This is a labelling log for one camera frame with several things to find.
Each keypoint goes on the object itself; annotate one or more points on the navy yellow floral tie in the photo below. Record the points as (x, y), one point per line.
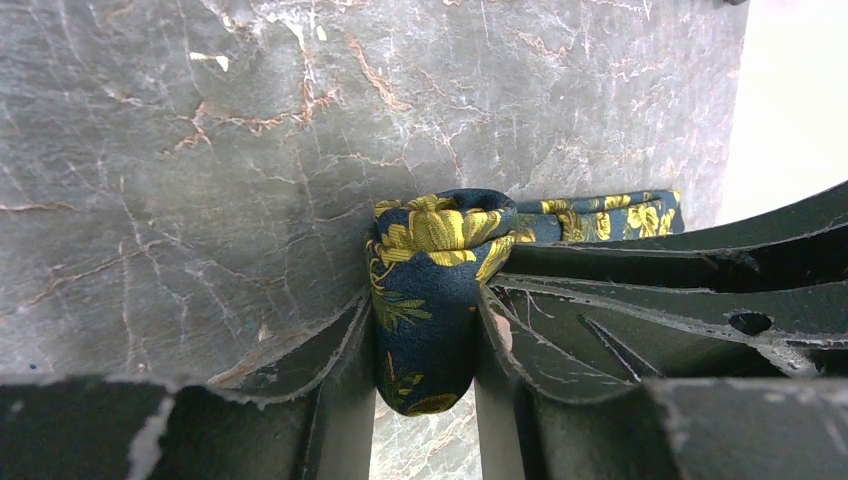
(428, 257)

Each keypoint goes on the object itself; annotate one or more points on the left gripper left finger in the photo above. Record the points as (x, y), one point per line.
(309, 415)

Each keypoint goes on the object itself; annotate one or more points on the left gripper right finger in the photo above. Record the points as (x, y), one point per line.
(567, 391)

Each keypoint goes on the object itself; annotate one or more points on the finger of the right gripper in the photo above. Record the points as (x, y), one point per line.
(801, 331)
(798, 245)

